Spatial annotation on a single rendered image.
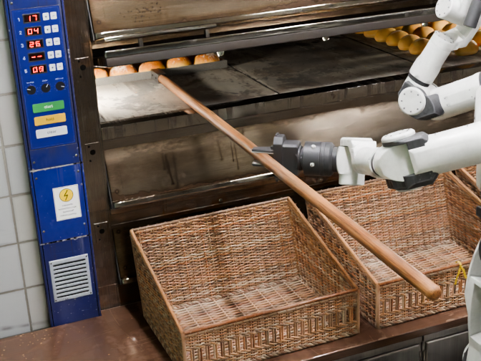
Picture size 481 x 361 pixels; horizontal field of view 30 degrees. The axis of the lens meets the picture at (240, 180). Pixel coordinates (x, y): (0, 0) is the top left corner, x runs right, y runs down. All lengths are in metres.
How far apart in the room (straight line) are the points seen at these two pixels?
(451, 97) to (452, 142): 0.48
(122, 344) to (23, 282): 0.37
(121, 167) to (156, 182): 0.12
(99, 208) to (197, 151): 0.35
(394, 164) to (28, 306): 1.32
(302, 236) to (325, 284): 0.19
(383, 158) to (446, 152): 0.15
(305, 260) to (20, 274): 0.90
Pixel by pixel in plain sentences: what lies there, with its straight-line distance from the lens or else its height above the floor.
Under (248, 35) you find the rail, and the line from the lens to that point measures 2.64.
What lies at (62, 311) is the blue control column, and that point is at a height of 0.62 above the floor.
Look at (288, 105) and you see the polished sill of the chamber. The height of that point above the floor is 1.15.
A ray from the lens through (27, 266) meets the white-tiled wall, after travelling 2.82.
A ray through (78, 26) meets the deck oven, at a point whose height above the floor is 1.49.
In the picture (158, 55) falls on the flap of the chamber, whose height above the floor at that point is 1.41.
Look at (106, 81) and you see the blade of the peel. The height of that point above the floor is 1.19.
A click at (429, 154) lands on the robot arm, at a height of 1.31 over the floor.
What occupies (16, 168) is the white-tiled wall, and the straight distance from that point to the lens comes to 2.70.
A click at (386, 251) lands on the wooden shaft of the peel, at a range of 1.79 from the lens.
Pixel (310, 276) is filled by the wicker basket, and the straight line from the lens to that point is 2.93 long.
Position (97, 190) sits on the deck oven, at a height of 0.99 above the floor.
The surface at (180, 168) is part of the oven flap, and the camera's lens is 2.82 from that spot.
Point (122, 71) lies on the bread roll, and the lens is 3.21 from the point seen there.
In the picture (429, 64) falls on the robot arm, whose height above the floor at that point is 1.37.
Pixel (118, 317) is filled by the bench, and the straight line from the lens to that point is 2.88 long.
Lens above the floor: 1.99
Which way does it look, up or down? 21 degrees down
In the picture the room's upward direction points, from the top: 3 degrees counter-clockwise
